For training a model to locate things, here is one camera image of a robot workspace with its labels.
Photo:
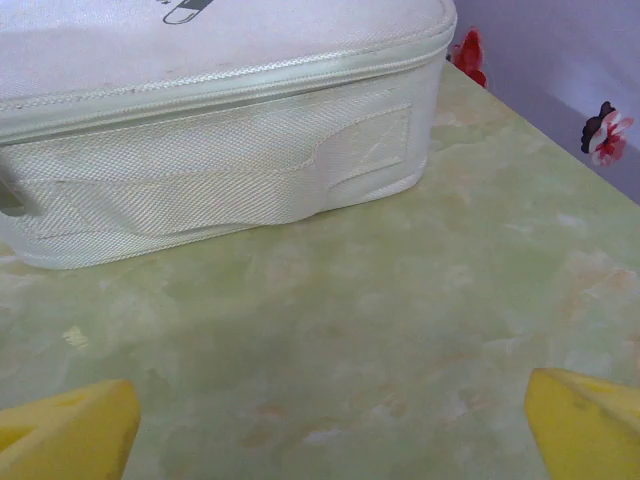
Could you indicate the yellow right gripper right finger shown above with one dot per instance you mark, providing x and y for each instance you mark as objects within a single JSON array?
[{"x": 590, "y": 430}]

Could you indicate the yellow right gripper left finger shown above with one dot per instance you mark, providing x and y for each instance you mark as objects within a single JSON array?
[{"x": 65, "y": 430}]

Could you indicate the white fabric zip case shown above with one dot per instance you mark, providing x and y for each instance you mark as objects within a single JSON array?
[{"x": 210, "y": 150}]

